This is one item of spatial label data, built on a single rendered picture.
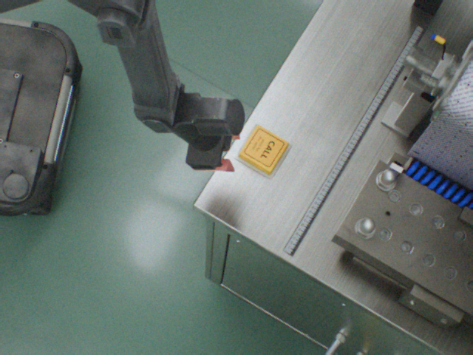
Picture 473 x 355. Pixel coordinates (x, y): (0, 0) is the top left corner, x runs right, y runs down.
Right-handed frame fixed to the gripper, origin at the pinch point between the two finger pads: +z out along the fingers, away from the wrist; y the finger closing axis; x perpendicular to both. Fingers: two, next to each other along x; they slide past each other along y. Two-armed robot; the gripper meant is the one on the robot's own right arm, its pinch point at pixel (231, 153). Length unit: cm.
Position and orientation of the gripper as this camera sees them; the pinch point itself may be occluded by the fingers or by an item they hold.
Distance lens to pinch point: 162.1
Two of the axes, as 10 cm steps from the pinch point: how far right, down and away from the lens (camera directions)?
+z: 4.5, 3.1, 8.4
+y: 1.7, -9.5, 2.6
